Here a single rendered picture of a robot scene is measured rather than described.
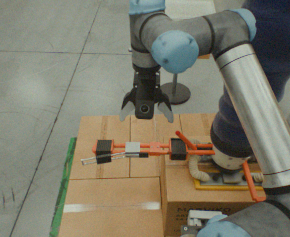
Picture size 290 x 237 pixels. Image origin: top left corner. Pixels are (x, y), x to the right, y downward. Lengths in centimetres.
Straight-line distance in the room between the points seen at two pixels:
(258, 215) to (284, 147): 13
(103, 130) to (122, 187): 53
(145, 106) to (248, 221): 32
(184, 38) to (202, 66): 330
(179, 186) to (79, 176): 79
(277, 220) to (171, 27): 37
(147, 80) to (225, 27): 21
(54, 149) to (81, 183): 101
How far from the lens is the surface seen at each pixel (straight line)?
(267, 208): 52
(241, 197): 138
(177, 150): 127
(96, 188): 182
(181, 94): 324
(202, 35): 54
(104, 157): 125
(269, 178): 56
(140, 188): 179
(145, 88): 65
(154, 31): 53
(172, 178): 136
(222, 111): 110
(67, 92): 341
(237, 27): 58
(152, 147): 128
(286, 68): 94
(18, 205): 257
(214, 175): 134
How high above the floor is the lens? 209
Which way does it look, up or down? 46 degrees down
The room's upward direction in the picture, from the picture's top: straight up
